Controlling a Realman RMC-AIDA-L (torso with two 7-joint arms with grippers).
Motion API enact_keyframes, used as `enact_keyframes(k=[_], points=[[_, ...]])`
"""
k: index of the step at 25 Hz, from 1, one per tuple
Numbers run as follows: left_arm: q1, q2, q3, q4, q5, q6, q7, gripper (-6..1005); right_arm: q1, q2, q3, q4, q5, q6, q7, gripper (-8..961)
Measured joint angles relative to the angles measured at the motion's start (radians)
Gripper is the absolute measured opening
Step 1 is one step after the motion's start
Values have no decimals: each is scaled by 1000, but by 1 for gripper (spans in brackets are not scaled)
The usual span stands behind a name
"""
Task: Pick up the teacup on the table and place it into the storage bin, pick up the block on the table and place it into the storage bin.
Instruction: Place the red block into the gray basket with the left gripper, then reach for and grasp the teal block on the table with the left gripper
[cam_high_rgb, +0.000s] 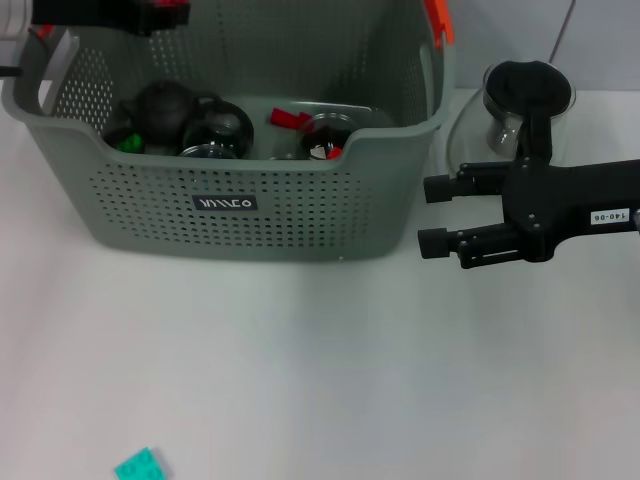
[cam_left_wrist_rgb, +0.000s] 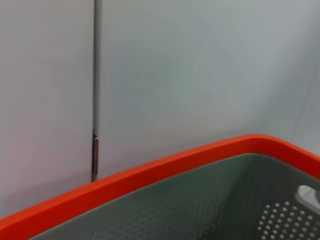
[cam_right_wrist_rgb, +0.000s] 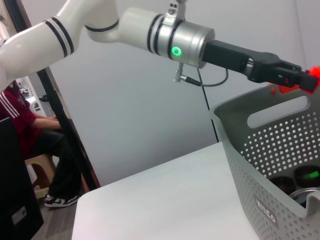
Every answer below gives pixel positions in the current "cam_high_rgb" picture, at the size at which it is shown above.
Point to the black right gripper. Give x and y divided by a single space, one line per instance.
565 200

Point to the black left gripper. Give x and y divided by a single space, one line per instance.
80 12

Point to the small red toy brick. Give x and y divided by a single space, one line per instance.
335 151

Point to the glass teacup black holder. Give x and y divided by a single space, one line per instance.
287 157
320 131
205 151
220 127

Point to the green toy brick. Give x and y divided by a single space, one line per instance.
130 143

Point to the white toy brick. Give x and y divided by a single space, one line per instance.
317 150

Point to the dark red long brick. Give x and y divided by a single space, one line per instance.
286 118

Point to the grey perforated storage bin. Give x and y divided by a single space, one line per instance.
275 225

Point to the black clay teapot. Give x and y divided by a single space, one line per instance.
162 112

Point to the glass teapot black lid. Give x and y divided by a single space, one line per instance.
525 82

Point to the teal flat toy plate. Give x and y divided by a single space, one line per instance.
140 465

